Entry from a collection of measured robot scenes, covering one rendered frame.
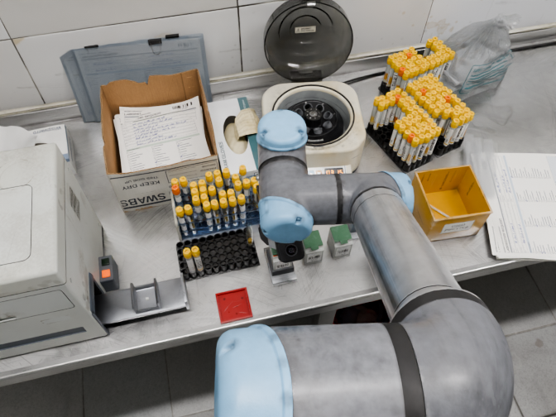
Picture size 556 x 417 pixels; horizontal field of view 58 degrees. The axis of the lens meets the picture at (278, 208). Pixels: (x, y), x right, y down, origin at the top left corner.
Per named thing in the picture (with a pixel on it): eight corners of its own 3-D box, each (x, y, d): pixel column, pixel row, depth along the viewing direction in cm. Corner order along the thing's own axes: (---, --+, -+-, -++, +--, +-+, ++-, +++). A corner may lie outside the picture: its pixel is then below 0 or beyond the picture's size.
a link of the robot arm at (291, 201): (341, 217, 68) (333, 153, 74) (257, 219, 68) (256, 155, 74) (335, 245, 75) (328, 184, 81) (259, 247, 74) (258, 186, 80)
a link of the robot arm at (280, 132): (256, 147, 72) (255, 104, 77) (257, 191, 82) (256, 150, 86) (310, 146, 73) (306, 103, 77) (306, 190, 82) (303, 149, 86)
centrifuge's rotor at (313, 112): (283, 158, 122) (284, 138, 116) (278, 111, 130) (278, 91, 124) (347, 155, 123) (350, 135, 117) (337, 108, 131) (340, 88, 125)
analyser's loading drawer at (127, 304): (88, 331, 102) (80, 322, 98) (87, 301, 105) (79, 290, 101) (189, 309, 105) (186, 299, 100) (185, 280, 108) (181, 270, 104)
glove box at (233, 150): (225, 193, 123) (222, 169, 115) (209, 122, 136) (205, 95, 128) (275, 184, 125) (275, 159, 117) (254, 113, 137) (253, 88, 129)
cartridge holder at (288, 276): (272, 286, 110) (272, 279, 107) (263, 251, 115) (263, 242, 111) (296, 281, 110) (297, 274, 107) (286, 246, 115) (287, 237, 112)
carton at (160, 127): (122, 214, 119) (103, 176, 107) (113, 125, 135) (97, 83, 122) (225, 194, 123) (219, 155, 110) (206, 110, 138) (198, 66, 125)
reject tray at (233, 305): (221, 324, 105) (220, 323, 104) (215, 294, 109) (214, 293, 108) (252, 317, 106) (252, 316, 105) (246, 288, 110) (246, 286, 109)
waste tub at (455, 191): (422, 244, 116) (433, 221, 107) (405, 196, 123) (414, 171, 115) (477, 236, 117) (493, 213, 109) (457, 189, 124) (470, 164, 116)
